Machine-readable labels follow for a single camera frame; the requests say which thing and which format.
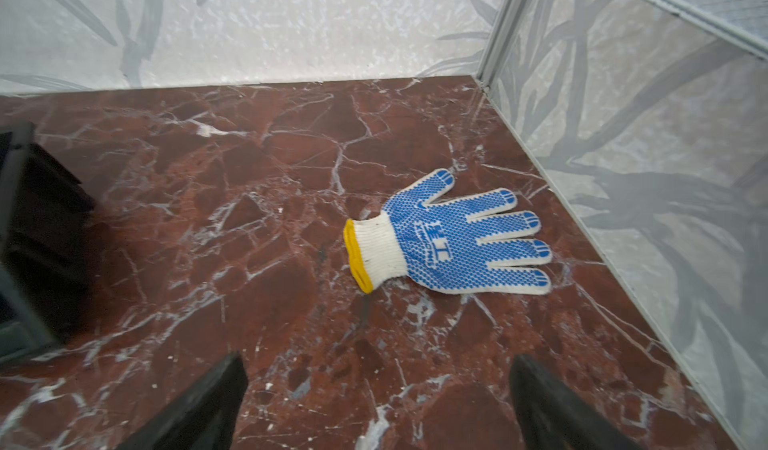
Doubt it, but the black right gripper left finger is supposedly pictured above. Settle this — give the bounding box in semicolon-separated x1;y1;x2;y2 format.
118;352;248;449

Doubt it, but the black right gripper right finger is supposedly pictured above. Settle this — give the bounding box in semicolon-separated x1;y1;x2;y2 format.
509;354;639;450

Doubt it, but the black plastic storage bin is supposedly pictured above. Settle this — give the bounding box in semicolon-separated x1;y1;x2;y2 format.
1;121;95;365

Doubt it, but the blue dotted work glove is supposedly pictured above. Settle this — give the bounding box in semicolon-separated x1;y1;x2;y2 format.
343;169;553;295

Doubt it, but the grey mesh panel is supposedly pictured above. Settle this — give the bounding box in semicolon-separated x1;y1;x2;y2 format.
645;0;767;60

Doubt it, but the aluminium frame post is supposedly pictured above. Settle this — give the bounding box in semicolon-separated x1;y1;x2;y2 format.
476;0;532;89

